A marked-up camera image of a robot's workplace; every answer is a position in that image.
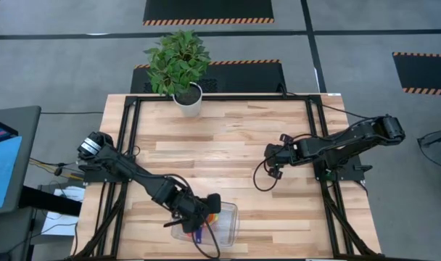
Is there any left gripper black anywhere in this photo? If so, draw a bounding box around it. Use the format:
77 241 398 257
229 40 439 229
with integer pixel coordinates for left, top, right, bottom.
171 194 222 233

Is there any clear plastic basket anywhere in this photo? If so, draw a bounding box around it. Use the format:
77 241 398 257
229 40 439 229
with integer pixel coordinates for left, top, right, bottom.
170 202 240 247

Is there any black floor mat striped edge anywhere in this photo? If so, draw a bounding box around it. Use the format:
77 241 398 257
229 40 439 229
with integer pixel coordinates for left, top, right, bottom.
129 59 287 94
392 51 441 97
143 0 275 26

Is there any white paper sheet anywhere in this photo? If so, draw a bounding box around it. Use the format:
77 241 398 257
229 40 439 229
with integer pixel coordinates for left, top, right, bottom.
41 186 86 236

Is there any green plant in white pot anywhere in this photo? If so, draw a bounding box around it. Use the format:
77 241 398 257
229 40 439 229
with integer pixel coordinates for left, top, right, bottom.
143 29 213 117

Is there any black beam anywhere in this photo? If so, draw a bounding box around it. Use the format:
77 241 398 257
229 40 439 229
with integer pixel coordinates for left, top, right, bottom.
19 185 83 218

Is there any dark grey cabinet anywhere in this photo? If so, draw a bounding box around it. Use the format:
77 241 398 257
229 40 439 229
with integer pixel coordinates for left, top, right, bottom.
0 206 35 261

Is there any grey side desk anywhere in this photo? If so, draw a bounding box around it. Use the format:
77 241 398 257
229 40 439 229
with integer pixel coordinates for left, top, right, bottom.
0 105 42 215

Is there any blue sheet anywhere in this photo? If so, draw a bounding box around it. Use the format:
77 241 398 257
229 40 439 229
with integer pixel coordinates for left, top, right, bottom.
0 136 23 210

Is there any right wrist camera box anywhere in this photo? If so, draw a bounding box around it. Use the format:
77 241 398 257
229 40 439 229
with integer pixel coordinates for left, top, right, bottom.
266 165 284 181

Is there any right camera cable loop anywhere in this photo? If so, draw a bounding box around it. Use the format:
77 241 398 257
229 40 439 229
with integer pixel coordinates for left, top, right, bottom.
252 159 281 192

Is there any camera cable loop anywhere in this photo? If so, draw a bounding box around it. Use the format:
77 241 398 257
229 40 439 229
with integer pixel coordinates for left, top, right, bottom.
189 220 221 260
252 159 281 192

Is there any left camera cable loop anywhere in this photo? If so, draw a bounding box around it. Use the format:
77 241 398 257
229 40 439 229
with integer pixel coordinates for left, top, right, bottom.
189 220 221 260

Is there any black metal table frame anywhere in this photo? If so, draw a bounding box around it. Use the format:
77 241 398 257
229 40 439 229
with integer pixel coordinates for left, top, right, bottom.
71 94 384 261

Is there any black power cable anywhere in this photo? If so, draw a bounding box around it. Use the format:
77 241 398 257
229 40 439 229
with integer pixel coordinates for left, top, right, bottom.
278 83 370 120

